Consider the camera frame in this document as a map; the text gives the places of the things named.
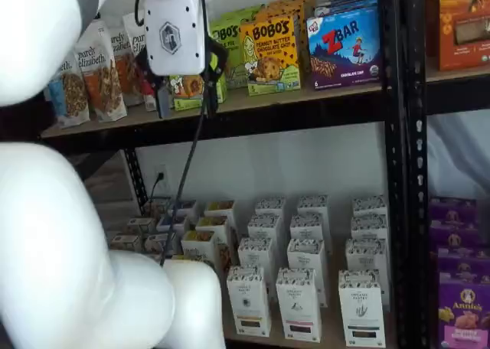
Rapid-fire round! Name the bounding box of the wooden shelf board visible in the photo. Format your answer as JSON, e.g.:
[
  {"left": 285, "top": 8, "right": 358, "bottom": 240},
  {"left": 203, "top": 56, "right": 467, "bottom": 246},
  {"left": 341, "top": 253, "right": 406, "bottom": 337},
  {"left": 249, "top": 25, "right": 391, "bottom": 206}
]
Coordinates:
[
  {"left": 106, "top": 199, "right": 397, "bottom": 349},
  {"left": 40, "top": 83, "right": 384, "bottom": 139},
  {"left": 426, "top": 60, "right": 490, "bottom": 84}
]

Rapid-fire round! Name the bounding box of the blue label granola bag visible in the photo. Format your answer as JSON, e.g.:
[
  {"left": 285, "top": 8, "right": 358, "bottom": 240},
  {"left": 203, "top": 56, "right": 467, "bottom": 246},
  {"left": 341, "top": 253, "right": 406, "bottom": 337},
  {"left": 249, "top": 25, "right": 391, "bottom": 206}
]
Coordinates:
[{"left": 44, "top": 60, "right": 92, "bottom": 129}]

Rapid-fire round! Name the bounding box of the red label granola bag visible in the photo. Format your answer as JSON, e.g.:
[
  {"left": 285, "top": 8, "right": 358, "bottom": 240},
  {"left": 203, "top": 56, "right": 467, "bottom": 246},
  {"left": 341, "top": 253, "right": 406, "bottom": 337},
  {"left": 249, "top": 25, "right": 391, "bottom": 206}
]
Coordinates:
[{"left": 122, "top": 11, "right": 158, "bottom": 113}]

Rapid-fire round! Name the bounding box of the purple Annie's box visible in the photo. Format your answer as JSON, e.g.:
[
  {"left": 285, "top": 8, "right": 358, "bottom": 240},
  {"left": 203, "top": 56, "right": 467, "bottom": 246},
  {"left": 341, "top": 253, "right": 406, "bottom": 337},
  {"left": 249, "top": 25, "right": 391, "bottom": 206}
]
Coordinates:
[
  {"left": 438, "top": 272, "right": 490, "bottom": 349},
  {"left": 428, "top": 222, "right": 482, "bottom": 251},
  {"left": 436, "top": 245, "right": 490, "bottom": 279},
  {"left": 428, "top": 197, "right": 479, "bottom": 227}
]

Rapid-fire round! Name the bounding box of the black metal shelf rack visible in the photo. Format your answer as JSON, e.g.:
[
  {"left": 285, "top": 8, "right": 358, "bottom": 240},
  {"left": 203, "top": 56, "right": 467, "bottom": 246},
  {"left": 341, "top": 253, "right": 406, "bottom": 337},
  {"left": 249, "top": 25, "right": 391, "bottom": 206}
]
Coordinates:
[
  {"left": 405, "top": 0, "right": 490, "bottom": 349},
  {"left": 40, "top": 0, "right": 409, "bottom": 349}
]

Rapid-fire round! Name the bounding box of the orange snack box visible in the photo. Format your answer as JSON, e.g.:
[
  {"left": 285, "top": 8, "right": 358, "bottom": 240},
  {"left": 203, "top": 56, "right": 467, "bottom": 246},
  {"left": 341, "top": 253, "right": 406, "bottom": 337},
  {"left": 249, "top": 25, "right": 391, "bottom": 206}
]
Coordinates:
[{"left": 426, "top": 0, "right": 490, "bottom": 73}]

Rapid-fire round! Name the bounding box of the white box pink strip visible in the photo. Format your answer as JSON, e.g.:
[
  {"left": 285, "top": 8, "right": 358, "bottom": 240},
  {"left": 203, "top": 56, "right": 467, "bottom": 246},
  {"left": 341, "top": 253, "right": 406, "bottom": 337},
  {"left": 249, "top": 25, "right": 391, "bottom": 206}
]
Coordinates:
[
  {"left": 297, "top": 194, "right": 329, "bottom": 220},
  {"left": 286, "top": 237, "right": 328, "bottom": 308},
  {"left": 275, "top": 267, "right": 322, "bottom": 344},
  {"left": 289, "top": 213, "right": 332, "bottom": 247}
]

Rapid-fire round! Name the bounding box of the purely elizabeth yellow box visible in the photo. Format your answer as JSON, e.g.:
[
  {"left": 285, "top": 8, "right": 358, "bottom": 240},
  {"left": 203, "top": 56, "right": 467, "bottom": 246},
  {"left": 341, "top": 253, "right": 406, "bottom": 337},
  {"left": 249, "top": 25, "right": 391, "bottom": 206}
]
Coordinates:
[
  {"left": 194, "top": 215, "right": 231, "bottom": 247},
  {"left": 204, "top": 200, "right": 237, "bottom": 224},
  {"left": 180, "top": 230, "right": 233, "bottom": 273}
]

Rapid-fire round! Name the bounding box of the black power plug cord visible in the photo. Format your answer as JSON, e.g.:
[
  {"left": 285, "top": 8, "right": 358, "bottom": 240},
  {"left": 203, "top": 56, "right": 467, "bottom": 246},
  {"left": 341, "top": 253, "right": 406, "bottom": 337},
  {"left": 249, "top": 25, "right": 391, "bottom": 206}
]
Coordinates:
[{"left": 149, "top": 171, "right": 165, "bottom": 212}]

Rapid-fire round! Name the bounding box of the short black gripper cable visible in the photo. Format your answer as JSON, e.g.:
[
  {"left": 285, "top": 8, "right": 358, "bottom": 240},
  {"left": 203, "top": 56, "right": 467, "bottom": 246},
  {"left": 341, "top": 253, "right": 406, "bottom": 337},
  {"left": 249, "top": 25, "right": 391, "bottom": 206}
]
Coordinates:
[{"left": 133, "top": 0, "right": 146, "bottom": 27}]

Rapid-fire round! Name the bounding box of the yellow Bobo's peanut butter box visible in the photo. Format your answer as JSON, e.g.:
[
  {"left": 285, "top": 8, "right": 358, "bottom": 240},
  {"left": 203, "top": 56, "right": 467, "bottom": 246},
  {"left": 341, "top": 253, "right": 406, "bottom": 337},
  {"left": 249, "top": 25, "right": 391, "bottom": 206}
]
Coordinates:
[
  {"left": 263, "top": 0, "right": 318, "bottom": 77},
  {"left": 240, "top": 15, "right": 302, "bottom": 96}
]

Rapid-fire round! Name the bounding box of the white box yellow strip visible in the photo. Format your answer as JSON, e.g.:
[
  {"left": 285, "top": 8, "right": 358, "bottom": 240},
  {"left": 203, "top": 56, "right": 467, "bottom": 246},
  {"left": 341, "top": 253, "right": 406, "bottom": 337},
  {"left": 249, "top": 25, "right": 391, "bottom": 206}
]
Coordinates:
[
  {"left": 237, "top": 236, "right": 275, "bottom": 278},
  {"left": 255, "top": 196, "right": 287, "bottom": 222},
  {"left": 247, "top": 214, "right": 283, "bottom": 247},
  {"left": 226, "top": 265, "right": 272, "bottom": 338}
]

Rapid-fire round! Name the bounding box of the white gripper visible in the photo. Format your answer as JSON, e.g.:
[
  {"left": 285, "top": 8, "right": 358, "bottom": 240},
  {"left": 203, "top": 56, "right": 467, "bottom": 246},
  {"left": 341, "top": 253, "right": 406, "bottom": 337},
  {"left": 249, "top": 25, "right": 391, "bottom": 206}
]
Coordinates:
[{"left": 133, "top": 0, "right": 231, "bottom": 119}]

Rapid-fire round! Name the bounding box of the green Bobo's apple pie box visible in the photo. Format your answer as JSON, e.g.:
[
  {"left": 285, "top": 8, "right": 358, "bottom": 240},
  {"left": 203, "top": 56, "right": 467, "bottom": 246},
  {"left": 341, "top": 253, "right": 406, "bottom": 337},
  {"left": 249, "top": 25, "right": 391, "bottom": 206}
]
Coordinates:
[
  {"left": 168, "top": 50, "right": 229, "bottom": 112},
  {"left": 209, "top": 3, "right": 266, "bottom": 90}
]

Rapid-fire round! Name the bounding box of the orange label granola bag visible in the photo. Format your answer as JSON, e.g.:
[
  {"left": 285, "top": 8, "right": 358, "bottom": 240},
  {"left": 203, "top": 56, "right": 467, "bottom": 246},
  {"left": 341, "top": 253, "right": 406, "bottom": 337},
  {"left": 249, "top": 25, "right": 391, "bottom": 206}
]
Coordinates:
[
  {"left": 74, "top": 19, "right": 128, "bottom": 123},
  {"left": 103, "top": 26, "right": 145, "bottom": 108}
]

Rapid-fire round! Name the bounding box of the white box teal strip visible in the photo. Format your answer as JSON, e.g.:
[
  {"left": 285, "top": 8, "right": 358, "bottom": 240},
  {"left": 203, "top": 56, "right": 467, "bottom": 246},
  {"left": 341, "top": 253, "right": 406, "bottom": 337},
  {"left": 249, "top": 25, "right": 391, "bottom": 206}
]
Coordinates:
[
  {"left": 351, "top": 214, "right": 387, "bottom": 245},
  {"left": 338, "top": 269, "right": 387, "bottom": 348},
  {"left": 345, "top": 237, "right": 387, "bottom": 278},
  {"left": 351, "top": 195, "right": 387, "bottom": 220}
]

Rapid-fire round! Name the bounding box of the long black arm cable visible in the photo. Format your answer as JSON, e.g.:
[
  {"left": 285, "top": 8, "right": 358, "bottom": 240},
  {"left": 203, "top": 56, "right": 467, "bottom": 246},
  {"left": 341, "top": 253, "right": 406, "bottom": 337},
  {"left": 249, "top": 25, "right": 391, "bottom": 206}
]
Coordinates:
[{"left": 158, "top": 0, "right": 211, "bottom": 268}]

